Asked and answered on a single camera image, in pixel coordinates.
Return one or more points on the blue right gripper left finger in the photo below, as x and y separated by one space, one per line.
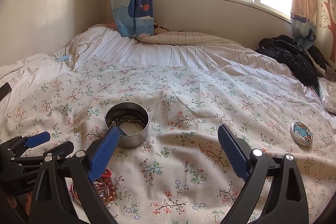
102 155

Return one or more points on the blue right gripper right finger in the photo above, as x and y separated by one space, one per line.
237 152

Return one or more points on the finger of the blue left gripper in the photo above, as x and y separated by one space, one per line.
36 140
60 151

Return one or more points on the round silver metal tin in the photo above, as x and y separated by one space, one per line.
132 121

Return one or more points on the round tin lid with picture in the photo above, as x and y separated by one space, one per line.
301 134

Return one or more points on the floral bed sheet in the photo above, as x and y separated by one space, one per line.
179 174

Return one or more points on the blue face mask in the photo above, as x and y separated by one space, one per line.
64 58

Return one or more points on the black jacket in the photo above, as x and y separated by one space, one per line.
305 65

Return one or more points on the white striped duvet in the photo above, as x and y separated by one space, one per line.
108 45

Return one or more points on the striped beige pillow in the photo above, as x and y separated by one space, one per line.
177 38

